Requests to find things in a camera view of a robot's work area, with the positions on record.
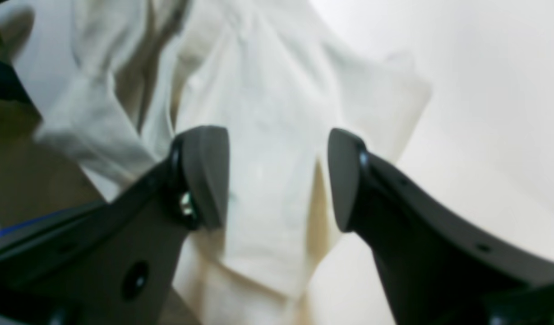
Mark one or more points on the grey t-shirt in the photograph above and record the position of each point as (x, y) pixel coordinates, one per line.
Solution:
(272, 73)

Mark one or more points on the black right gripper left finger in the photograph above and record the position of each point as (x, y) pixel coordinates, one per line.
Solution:
(112, 263)

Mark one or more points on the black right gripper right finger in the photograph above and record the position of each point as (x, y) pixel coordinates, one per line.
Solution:
(435, 267)

